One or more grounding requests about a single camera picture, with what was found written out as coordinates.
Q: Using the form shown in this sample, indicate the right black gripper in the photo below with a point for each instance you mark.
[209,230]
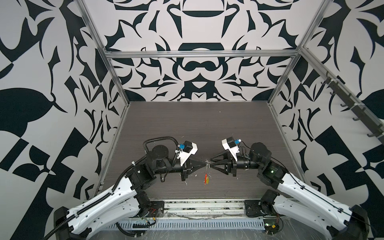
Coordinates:
[232,166]

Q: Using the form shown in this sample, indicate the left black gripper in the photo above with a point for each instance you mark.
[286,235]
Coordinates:
[194,163]

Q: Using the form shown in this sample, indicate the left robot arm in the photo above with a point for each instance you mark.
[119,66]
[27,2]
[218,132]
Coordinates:
[127,197]

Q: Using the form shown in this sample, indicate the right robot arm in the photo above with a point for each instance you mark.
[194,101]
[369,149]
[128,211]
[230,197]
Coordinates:
[291,197]

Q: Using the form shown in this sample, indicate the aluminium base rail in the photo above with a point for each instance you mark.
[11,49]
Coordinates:
[200,209]

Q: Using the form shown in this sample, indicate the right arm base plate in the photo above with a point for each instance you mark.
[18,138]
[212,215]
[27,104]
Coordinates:
[253,209]

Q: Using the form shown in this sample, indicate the white slotted cable duct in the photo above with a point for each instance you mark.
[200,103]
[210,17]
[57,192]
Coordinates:
[206,224]

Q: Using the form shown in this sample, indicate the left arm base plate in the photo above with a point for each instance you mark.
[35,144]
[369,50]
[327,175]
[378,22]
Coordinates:
[151,209]

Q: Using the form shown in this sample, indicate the black wall hook rail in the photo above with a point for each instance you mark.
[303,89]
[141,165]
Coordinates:
[351,102]

